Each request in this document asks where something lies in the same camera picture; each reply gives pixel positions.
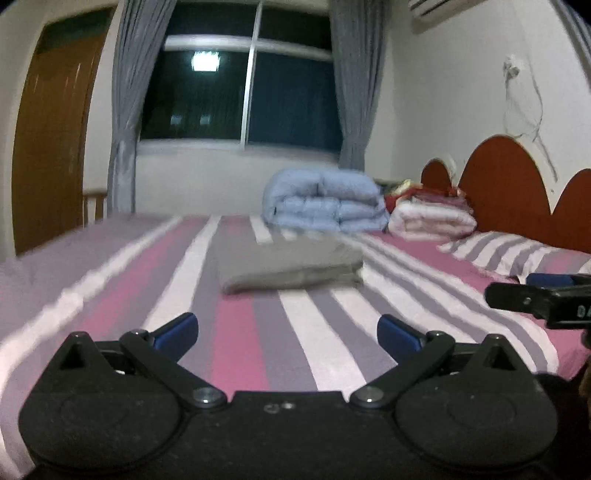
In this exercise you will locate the grey pants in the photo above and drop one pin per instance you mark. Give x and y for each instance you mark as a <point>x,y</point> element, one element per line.
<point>286,263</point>

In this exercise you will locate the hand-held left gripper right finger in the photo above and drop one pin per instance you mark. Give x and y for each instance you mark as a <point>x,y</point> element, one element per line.
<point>392,336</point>

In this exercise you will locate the striped bed sheet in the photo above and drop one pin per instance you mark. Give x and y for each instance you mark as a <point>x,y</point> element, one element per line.
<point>300,332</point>

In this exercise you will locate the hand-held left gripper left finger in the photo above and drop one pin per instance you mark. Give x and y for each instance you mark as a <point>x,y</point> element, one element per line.
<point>178,334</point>

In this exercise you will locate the pink white folded blanket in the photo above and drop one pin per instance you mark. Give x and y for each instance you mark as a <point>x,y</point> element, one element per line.
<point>429,219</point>

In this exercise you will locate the window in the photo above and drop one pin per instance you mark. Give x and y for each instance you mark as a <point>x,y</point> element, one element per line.
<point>286,101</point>

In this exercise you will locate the striped pillow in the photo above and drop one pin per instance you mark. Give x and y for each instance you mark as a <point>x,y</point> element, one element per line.
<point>508,251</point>

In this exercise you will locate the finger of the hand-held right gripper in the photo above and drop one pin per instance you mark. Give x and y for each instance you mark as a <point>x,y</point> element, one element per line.
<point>549,279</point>
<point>512,297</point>

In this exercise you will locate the white air conditioner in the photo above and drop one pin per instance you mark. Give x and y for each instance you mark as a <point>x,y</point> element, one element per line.
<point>429,7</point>

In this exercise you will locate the grey curtain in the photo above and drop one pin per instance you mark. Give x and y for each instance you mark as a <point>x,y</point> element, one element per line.
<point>129,115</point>
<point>355,92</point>

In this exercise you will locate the wooden door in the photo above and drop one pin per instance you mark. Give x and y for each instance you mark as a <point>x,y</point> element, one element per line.
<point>51,161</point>

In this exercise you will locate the red cloth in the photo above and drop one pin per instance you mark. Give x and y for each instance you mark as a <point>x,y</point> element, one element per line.
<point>392,201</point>

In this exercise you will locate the light blue folded quilt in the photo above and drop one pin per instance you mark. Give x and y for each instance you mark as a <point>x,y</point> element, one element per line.
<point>323,198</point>

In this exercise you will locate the wooden chair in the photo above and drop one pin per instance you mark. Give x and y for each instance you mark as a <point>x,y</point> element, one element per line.
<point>94,196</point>

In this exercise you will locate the red wooden headboard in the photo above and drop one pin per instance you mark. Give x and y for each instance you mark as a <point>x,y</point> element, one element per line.
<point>503,184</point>

